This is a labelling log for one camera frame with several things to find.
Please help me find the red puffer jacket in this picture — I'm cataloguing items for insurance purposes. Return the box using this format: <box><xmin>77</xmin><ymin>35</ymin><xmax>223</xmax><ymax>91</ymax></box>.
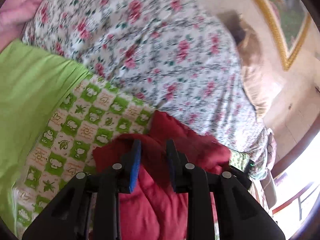
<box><xmin>93</xmin><ymin>111</ymin><xmax>230</xmax><ymax>239</ymax></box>

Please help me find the beige satin pillow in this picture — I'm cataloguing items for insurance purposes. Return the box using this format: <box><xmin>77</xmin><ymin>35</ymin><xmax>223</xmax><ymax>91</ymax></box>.
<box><xmin>217</xmin><ymin>10</ymin><xmax>281</xmax><ymax>118</ymax></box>

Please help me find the green white patterned quilt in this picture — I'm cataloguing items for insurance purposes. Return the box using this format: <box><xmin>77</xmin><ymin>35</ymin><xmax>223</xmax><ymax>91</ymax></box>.
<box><xmin>0</xmin><ymin>39</ymin><xmax>251</xmax><ymax>238</ymax></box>

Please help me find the floral bed sheet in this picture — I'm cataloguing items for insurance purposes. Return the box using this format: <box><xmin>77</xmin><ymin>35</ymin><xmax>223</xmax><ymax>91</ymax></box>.
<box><xmin>22</xmin><ymin>0</ymin><xmax>268</xmax><ymax>180</ymax></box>

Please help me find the gold framed picture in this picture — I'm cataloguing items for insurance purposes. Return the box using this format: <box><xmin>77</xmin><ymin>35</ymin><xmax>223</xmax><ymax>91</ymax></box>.
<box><xmin>254</xmin><ymin>0</ymin><xmax>311</xmax><ymax>72</ymax></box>

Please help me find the pink quilt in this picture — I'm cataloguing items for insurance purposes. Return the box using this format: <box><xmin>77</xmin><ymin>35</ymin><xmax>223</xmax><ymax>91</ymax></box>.
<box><xmin>1</xmin><ymin>0</ymin><xmax>43</xmax><ymax>50</ymax></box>

